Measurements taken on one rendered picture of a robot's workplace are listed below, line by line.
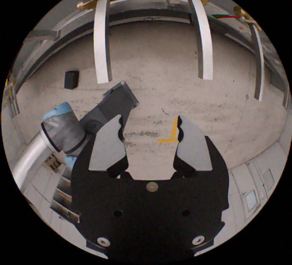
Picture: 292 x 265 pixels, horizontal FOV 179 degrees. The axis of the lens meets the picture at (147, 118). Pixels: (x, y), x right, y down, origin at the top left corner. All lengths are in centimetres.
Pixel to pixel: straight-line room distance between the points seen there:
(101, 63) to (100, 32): 8
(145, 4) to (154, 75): 79
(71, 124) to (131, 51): 87
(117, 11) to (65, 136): 50
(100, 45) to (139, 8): 23
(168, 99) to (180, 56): 49
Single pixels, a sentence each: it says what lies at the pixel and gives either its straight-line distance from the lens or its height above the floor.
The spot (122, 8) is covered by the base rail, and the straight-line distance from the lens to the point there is 44.
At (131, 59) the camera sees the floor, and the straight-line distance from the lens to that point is 107.
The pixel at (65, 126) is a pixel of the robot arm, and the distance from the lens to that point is 41.
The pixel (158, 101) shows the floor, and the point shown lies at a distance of 113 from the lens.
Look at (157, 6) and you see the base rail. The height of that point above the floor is 70.
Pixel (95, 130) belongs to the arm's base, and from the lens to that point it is 55.
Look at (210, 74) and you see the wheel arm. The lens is 27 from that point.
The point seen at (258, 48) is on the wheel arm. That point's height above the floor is 85.
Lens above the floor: 105
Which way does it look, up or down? 61 degrees down
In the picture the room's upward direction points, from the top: 178 degrees counter-clockwise
